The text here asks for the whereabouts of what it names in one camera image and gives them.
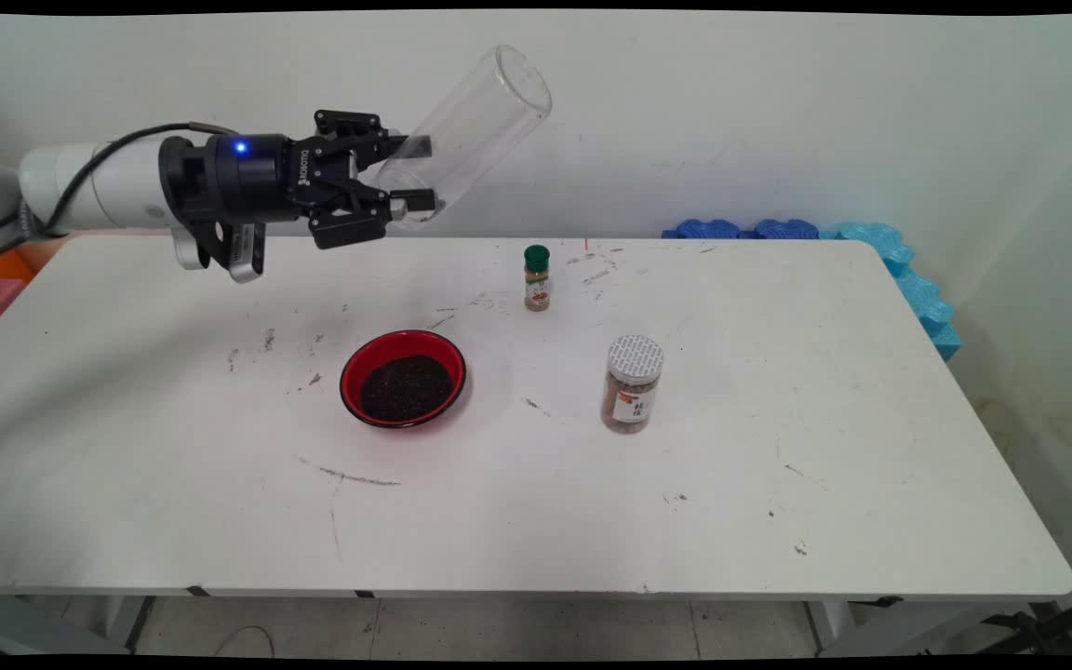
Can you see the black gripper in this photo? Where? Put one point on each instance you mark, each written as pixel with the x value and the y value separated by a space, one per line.
pixel 257 177

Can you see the clear plastic jar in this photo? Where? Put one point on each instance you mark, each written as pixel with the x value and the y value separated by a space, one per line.
pixel 480 121

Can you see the red bowl black rim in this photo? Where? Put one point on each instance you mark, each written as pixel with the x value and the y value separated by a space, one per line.
pixel 356 365

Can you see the small spice bottle green cap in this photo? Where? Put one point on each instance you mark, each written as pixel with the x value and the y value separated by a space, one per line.
pixel 537 288

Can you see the orange box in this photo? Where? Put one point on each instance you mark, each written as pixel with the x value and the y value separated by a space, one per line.
pixel 13 271

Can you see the cinnamon jar white printed lid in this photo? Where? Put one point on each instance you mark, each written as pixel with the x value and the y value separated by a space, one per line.
pixel 631 391

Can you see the white table leg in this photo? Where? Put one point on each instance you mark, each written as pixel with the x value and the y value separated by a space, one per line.
pixel 127 623
pixel 832 623

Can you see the light blue foam mat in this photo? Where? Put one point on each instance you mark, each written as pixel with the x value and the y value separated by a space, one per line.
pixel 908 279

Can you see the black stand bars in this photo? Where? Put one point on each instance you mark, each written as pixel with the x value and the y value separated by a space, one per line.
pixel 1025 630

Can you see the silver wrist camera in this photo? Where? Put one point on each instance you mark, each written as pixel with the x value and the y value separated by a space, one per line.
pixel 247 262

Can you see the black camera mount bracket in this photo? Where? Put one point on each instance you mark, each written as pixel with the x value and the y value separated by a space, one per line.
pixel 210 240

